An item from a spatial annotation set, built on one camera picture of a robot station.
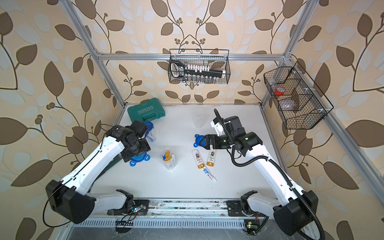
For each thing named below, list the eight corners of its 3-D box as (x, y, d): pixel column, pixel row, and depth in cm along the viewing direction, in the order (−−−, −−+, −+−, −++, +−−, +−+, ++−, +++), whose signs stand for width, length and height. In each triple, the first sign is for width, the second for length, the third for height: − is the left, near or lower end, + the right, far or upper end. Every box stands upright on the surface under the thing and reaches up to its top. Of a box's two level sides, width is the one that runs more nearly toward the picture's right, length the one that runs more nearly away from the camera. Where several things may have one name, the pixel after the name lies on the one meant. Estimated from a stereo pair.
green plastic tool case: (133, 128, 108) (131, 124, 104) (128, 111, 119) (125, 106, 115) (166, 116, 115) (165, 112, 111) (158, 101, 126) (156, 96, 122)
